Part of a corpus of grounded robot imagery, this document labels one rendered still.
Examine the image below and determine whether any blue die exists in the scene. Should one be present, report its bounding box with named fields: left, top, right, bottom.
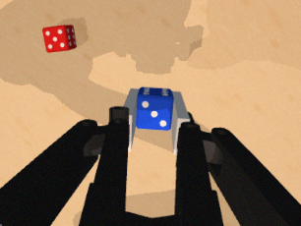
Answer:
left=136, top=86, right=174, bottom=131

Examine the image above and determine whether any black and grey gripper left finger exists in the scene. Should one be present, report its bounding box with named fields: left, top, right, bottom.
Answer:
left=0, top=88, right=139, bottom=226

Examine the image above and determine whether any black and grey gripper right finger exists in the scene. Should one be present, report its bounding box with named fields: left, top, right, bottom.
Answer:
left=171, top=91, right=301, bottom=226

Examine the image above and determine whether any red die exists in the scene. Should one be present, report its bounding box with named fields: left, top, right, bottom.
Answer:
left=42, top=25, right=77, bottom=53

